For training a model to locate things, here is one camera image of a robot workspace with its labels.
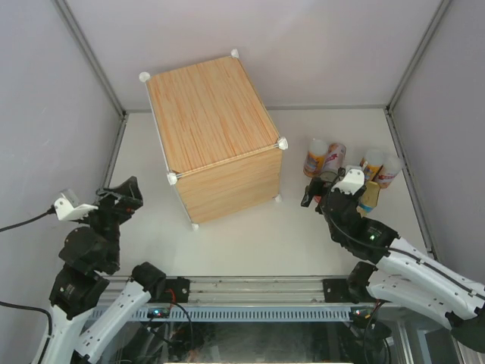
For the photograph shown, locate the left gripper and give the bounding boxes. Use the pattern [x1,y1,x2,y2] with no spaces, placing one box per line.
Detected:
[74,177,143,269]

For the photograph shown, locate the pink red porridge can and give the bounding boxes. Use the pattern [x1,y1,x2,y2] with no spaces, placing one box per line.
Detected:
[322,143,346,173]

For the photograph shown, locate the yellow porridge can with spoon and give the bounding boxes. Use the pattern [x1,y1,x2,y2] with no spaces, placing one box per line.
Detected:
[360,149,385,181]

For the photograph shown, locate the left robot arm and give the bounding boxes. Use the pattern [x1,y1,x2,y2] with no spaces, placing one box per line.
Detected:
[33,176,166,363]

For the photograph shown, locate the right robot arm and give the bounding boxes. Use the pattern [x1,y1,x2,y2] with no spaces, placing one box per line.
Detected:
[301,166,484,353]

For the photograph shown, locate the dark tomato tin can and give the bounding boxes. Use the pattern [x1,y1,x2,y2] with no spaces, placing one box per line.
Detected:
[318,171,338,184]

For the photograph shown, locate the rectangular blue gold tin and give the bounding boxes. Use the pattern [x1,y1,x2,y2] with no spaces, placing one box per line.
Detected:
[357,181,380,217]

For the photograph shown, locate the pink porridge can clear lid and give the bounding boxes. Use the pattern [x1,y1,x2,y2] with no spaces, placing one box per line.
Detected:
[374,155,404,190]

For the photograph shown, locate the wooden cube cabinet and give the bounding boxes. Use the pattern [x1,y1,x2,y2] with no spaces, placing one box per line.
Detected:
[139,49,288,230]

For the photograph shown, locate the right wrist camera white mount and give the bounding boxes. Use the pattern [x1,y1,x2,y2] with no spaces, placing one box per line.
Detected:
[331,165,365,196]

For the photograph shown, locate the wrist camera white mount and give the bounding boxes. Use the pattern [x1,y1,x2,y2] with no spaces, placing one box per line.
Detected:
[331,165,365,196]
[53,189,99,221]

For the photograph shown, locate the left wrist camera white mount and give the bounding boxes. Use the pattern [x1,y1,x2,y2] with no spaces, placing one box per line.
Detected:
[53,189,99,221]

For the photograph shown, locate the left camera black cable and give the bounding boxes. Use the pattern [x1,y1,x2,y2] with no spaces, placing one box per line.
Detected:
[0,209,57,233]

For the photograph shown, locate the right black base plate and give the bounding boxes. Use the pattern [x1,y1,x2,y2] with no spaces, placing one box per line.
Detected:
[322,278,361,303]

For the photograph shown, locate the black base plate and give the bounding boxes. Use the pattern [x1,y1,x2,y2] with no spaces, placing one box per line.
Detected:
[149,277,190,303]
[322,278,361,303]

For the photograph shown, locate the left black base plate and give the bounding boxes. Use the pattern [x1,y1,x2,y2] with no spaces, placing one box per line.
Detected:
[149,277,190,303]

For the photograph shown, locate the blue slotted cable duct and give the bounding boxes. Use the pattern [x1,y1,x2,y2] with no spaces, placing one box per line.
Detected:
[126,306,352,322]

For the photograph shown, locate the aluminium mounting rail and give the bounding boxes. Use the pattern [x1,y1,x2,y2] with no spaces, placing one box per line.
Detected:
[102,275,380,304]

